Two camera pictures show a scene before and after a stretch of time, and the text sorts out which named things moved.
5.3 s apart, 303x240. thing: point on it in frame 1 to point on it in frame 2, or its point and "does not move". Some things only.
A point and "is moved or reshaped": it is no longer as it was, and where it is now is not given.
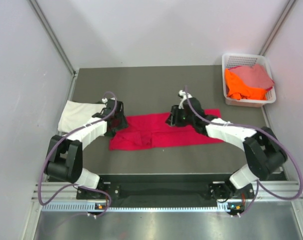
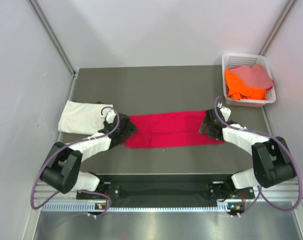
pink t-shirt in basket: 255,75 does not move
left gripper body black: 121,123 to 121,140
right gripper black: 173,119 to 203,127
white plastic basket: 248,80 does not move
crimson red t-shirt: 149,131 is moved or reshaped
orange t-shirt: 238,90 does not move
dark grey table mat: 149,91 does not move
